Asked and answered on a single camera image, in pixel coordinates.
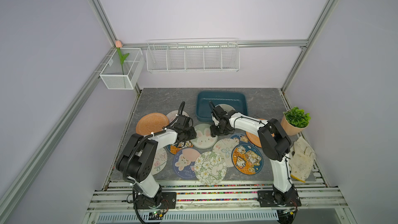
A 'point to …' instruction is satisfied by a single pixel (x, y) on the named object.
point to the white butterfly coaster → (224, 146)
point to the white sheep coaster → (227, 108)
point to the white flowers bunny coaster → (210, 168)
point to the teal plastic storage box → (237, 99)
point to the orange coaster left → (151, 123)
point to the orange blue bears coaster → (247, 158)
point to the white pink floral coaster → (160, 160)
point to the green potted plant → (294, 121)
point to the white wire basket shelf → (207, 55)
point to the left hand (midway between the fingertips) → (194, 135)
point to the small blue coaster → (242, 138)
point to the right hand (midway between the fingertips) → (214, 133)
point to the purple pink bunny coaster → (184, 163)
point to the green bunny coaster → (204, 139)
